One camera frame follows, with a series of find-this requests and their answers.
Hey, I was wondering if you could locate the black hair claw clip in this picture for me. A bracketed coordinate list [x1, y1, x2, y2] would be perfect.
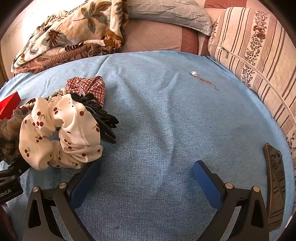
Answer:
[67, 93, 119, 144]

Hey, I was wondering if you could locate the striped floral pillow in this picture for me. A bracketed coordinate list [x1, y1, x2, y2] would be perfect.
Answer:
[208, 7, 296, 167]

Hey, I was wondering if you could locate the white cable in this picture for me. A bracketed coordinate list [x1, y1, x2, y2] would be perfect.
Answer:
[231, 56, 296, 116]

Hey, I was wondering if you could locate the red box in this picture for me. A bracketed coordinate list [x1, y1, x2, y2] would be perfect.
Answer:
[0, 91, 22, 120]

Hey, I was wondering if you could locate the black lace scrunchie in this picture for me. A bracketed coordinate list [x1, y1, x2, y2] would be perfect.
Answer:
[0, 137, 26, 165]

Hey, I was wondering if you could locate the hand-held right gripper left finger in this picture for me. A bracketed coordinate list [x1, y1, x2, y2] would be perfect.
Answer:
[23, 161, 100, 241]

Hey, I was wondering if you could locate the red checkered scrunchie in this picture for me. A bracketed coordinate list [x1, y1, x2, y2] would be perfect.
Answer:
[57, 76, 105, 108]

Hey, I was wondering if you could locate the white cherry print scrunchie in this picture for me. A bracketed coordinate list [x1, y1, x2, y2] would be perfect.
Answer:
[18, 94, 104, 171]

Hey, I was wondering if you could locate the floral leaf quilt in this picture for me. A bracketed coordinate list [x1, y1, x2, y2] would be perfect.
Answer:
[10, 0, 129, 75]

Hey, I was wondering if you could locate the grey quilted pillow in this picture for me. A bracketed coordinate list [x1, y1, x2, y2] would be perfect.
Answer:
[126, 0, 213, 36]

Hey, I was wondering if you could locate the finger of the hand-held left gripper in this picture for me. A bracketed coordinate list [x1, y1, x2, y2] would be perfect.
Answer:
[0, 159, 29, 180]

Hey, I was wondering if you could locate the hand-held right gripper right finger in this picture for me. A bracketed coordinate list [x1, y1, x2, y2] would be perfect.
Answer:
[193, 160, 270, 241]

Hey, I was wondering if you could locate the brown ruffled scrunchie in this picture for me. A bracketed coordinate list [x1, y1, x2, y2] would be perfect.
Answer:
[0, 109, 30, 141]

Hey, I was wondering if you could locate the blue blanket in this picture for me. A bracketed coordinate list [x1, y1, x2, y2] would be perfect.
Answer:
[0, 50, 294, 241]

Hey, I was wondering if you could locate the pearl pendant chain necklace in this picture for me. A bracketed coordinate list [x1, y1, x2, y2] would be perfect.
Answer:
[191, 71, 220, 91]

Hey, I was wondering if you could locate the pearl bead bracelet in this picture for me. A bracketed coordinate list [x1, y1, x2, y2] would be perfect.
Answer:
[18, 88, 66, 114]

